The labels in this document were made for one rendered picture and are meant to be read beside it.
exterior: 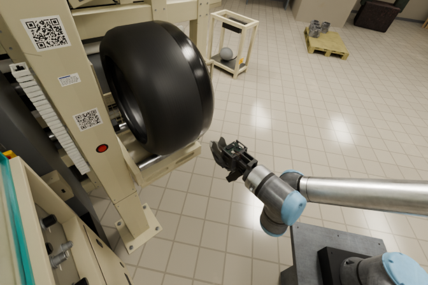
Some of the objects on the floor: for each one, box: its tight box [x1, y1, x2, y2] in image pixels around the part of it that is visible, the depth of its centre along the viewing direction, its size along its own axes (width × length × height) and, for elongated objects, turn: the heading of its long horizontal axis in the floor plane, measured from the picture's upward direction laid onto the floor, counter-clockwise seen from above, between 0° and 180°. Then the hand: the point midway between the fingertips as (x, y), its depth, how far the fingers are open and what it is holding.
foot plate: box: [115, 203, 162, 254], centre depth 159 cm, size 27×27×2 cm
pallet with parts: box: [304, 20, 350, 60], centre depth 441 cm, size 120×80×32 cm
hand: (212, 144), depth 79 cm, fingers closed
